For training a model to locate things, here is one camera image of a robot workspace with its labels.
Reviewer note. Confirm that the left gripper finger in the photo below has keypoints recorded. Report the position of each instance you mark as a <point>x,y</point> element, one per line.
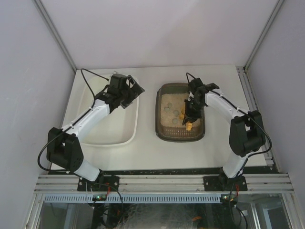
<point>134,87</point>
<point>125,102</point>

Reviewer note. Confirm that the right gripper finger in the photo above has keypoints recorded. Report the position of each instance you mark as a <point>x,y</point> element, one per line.
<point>193,118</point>
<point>186,119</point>

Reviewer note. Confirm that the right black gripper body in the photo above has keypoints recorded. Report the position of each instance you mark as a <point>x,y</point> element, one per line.
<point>190,109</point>

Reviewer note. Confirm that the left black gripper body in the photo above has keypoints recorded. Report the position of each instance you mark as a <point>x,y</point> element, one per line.
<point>131,93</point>

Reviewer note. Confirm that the yellow litter scoop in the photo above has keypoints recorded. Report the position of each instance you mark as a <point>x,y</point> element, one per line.
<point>186,109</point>

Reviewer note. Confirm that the dark brown litter box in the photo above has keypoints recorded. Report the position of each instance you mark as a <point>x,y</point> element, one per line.
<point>175,93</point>

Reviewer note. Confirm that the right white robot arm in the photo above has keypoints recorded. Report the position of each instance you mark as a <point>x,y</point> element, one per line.
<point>246,135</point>

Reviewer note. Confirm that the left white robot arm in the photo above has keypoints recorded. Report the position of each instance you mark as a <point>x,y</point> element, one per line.
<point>64,144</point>

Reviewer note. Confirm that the white plastic tray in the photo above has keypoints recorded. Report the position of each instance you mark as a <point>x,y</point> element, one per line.
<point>116,129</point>

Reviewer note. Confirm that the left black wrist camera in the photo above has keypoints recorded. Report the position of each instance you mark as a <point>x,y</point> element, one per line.
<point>118,81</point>

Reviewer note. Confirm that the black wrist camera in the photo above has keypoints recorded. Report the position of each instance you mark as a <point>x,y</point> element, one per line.
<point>194,84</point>
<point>118,81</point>

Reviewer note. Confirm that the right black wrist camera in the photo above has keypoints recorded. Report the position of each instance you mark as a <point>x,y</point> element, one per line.
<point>194,84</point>

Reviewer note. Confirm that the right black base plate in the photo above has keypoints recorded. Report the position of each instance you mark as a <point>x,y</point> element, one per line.
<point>222,183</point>

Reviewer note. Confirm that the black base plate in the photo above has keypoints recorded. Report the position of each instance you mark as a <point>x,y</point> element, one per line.
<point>106,183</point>
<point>222,183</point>

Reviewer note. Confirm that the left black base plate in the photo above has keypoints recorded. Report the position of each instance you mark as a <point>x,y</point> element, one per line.
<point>106,183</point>

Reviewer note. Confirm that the grey slotted cable duct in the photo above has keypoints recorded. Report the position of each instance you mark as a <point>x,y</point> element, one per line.
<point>136,198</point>

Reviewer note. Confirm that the aluminium front rail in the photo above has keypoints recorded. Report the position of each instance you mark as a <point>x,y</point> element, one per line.
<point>133,184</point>

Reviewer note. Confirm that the left aluminium frame post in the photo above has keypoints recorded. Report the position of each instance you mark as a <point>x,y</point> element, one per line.
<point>54,32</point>

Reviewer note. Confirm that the aluminium frame post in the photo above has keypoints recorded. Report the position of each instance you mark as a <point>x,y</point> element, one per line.
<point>54,32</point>
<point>272,17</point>

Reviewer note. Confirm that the right aluminium frame post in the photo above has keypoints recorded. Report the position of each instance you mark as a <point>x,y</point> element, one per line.
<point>272,17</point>

